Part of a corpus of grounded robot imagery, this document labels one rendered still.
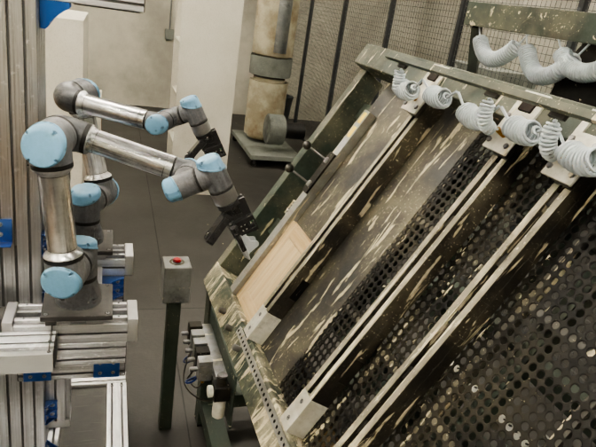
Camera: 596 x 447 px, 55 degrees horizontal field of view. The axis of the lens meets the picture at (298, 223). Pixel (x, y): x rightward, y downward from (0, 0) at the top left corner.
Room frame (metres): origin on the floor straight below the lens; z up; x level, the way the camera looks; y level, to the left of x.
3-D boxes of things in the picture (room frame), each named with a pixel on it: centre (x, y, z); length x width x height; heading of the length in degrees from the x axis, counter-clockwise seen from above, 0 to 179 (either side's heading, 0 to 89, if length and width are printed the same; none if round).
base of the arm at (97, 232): (2.16, 0.87, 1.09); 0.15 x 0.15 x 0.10
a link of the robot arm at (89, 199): (2.17, 0.87, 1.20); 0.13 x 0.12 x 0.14; 174
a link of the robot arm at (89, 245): (1.69, 0.70, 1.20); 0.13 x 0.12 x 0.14; 7
